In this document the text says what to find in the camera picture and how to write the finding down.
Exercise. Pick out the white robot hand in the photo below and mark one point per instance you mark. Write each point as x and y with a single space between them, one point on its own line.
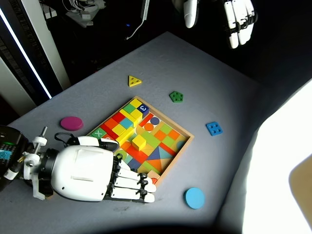
83 170
240 22

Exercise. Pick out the dark blue letter cube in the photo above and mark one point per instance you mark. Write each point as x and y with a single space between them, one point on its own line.
134 163

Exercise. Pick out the yellow cube block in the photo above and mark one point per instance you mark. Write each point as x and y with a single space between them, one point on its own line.
139 142

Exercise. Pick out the natural wood arch block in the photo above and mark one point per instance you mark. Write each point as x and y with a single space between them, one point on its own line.
154 173

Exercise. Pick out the blue square four-hole piece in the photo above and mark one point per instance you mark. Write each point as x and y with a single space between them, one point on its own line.
209 131

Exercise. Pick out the magenta round disc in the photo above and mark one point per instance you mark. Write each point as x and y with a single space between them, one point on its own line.
71 123

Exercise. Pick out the grey table cloth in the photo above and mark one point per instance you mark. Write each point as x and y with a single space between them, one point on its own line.
195 73

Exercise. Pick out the white power strip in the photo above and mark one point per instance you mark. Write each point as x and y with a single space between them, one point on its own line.
145 9

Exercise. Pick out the yellow triangle three-hole piece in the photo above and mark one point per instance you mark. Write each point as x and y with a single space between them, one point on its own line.
134 84

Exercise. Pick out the wooden puzzle tray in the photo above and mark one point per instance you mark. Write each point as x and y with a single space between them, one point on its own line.
181 143

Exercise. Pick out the green pentagon five-hole piece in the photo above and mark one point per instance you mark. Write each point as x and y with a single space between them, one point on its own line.
173 100

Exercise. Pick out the blue round disc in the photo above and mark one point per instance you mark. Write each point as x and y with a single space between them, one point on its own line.
194 198

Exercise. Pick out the white backdrop cloth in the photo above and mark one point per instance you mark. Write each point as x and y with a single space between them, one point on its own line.
280 146

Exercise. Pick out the white light strip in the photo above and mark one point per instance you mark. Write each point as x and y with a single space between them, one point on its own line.
24 53

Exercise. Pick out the beige board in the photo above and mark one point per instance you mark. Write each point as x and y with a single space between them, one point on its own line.
302 187

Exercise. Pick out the white frame post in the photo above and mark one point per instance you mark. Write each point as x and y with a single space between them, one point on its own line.
46 44

